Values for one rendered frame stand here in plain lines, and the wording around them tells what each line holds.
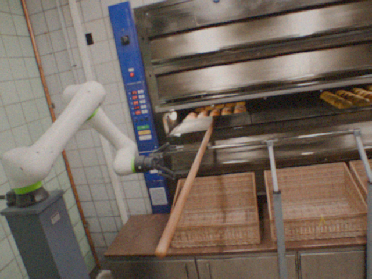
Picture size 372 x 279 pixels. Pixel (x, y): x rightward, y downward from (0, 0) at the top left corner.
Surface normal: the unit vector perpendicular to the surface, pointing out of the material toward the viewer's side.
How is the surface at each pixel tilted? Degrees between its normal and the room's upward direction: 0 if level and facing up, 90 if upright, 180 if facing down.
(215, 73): 70
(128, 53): 90
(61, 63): 90
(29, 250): 90
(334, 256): 92
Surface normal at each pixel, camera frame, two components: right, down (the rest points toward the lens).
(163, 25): -0.18, 0.28
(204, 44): -0.23, -0.07
